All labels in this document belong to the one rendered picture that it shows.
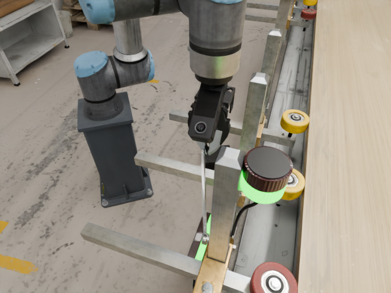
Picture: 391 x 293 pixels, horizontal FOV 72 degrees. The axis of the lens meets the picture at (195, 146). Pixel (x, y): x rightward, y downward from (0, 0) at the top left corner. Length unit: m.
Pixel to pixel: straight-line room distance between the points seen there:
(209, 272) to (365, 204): 0.38
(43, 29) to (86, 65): 2.63
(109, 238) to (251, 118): 0.40
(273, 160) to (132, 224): 1.37
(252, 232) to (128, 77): 0.84
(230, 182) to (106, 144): 1.12
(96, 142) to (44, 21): 2.55
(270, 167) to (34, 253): 1.55
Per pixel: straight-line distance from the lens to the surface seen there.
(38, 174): 2.12
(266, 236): 0.91
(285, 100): 1.46
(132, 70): 1.28
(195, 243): 0.79
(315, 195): 0.68
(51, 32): 3.81
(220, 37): 0.45
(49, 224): 1.83
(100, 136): 1.40
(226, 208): 0.42
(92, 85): 1.28
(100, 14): 0.51
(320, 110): 0.94
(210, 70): 0.47
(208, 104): 0.50
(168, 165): 0.75
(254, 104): 0.58
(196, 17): 0.45
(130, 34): 1.20
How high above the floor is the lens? 1.41
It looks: 44 degrees down
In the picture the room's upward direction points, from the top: straight up
